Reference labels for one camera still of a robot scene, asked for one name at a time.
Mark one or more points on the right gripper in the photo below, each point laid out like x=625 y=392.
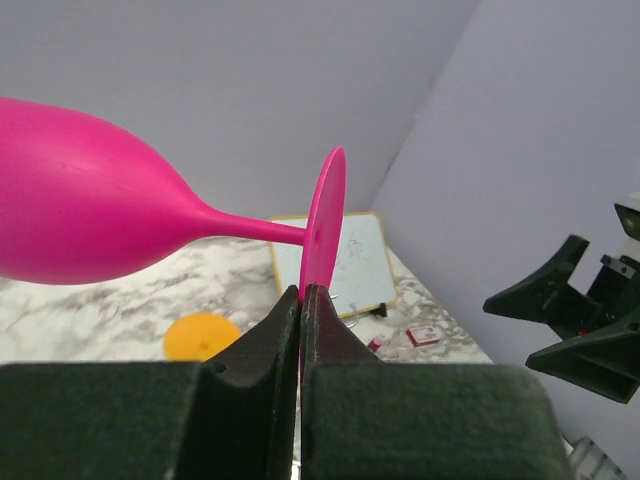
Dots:
x=603 y=360

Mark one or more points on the back left yellow wine glass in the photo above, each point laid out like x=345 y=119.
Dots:
x=199 y=337

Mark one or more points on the chrome wine glass rack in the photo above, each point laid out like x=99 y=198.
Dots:
x=348 y=307

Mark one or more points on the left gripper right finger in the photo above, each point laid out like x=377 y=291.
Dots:
x=364 y=418

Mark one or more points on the yellow framed whiteboard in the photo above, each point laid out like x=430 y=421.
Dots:
x=362 y=267

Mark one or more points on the pink wine glass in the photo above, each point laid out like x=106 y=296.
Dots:
x=84 y=201

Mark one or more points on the red white eraser card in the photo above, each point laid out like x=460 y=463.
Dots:
x=421 y=336

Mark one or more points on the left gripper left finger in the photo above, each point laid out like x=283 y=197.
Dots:
x=229 y=417

